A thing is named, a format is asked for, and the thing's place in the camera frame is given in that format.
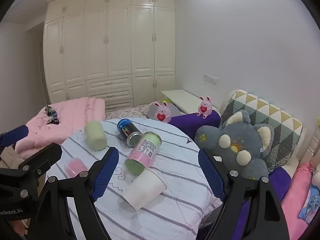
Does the heart print bed sheet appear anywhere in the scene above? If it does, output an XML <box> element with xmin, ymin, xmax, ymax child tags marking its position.
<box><xmin>105</xmin><ymin>105</ymin><xmax>153</xmax><ymax>120</ymax></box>

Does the pink blanket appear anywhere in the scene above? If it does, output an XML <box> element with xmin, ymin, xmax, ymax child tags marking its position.
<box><xmin>15</xmin><ymin>97</ymin><xmax>107</xmax><ymax>159</ymax></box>

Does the white bedside shelf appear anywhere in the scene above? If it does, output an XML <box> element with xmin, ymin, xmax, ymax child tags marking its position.
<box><xmin>161</xmin><ymin>89</ymin><xmax>220</xmax><ymax>115</ymax></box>

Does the grey cat plush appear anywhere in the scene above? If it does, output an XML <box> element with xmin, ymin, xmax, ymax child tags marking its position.
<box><xmin>194</xmin><ymin>110</ymin><xmax>275</xmax><ymax>180</ymax></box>

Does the pink printed pillow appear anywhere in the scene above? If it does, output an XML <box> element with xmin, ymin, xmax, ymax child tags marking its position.
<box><xmin>281</xmin><ymin>162</ymin><xmax>320</xmax><ymax>240</ymax></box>

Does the purple cushion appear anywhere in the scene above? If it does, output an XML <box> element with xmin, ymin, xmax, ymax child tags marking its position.
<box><xmin>170</xmin><ymin>110</ymin><xmax>222</xmax><ymax>141</ymax></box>

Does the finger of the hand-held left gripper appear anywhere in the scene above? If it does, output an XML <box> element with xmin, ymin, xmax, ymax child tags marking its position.
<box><xmin>18</xmin><ymin>142</ymin><xmax>63</xmax><ymax>181</ymax></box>
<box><xmin>0</xmin><ymin>126</ymin><xmax>30</xmax><ymax>148</ymax></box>

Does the triangle pattern quilted pillow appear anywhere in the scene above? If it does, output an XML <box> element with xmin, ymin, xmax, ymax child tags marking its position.
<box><xmin>220</xmin><ymin>89</ymin><xmax>303</xmax><ymax>173</ymax></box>

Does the cream wardrobe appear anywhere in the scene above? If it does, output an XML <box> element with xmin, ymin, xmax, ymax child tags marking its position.
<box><xmin>43</xmin><ymin>0</ymin><xmax>176</xmax><ymax>108</ymax></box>

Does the white paper cup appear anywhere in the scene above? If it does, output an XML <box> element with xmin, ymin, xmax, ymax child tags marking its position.
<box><xmin>123</xmin><ymin>167</ymin><xmax>168</xmax><ymax>210</ymax></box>

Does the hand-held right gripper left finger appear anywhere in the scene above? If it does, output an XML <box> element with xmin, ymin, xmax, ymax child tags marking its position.
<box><xmin>30</xmin><ymin>146</ymin><xmax>120</xmax><ymax>240</ymax></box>

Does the pale green cup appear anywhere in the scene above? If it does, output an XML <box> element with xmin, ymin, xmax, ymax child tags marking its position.
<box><xmin>84</xmin><ymin>121</ymin><xmax>107</xmax><ymax>152</ymax></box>

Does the pink bunny plush with heart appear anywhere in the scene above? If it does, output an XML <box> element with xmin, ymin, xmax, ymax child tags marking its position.
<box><xmin>153</xmin><ymin>101</ymin><xmax>173</xmax><ymax>123</ymax></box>
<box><xmin>197</xmin><ymin>96</ymin><xmax>213</xmax><ymax>118</ymax></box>

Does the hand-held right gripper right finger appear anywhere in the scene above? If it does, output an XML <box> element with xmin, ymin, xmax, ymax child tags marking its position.
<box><xmin>198</xmin><ymin>147</ymin><xmax>297</xmax><ymax>240</ymax></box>

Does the clear pink cup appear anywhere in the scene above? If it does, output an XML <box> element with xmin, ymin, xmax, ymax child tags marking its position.
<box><xmin>64</xmin><ymin>157</ymin><xmax>88</xmax><ymax>178</ymax></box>

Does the dark printed can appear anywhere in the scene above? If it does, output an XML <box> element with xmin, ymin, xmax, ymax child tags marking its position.
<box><xmin>117</xmin><ymin>118</ymin><xmax>143</xmax><ymax>147</ymax></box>

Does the pink and green labelled cup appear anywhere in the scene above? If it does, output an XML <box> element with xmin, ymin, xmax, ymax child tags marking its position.
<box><xmin>124</xmin><ymin>131</ymin><xmax>162</xmax><ymax>175</ymax></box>

